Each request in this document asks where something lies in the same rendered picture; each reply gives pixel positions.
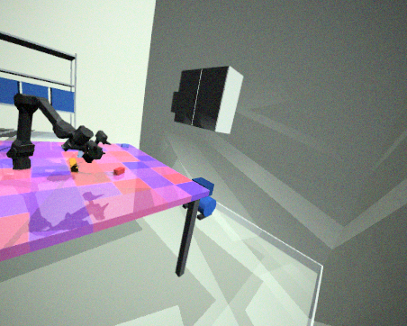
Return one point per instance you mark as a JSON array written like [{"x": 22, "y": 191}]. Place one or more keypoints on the orange bar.
[{"x": 73, "y": 165}]

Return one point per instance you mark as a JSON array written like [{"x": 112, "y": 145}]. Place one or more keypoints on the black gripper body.
[{"x": 100, "y": 137}]

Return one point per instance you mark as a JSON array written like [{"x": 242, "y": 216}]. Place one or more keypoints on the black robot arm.
[{"x": 22, "y": 148}]

